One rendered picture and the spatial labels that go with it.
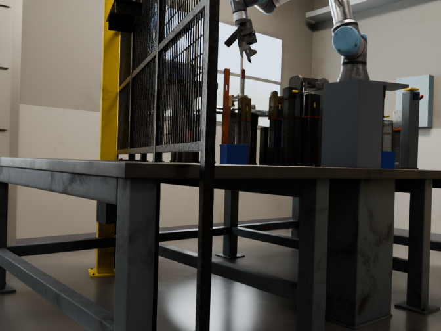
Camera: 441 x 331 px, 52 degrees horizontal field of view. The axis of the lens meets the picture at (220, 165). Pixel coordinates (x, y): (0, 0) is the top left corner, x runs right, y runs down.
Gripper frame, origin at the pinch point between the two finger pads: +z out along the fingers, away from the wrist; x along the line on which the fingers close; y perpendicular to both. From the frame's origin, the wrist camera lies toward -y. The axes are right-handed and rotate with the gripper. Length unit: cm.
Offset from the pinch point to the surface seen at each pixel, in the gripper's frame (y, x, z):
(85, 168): -26, -111, 47
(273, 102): 6.8, 14.5, 21.7
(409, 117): 72, 53, 43
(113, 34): -81, 15, -44
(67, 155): -181, 80, 10
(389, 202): 53, 4, 83
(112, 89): -88, 15, -11
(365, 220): 41, -13, 87
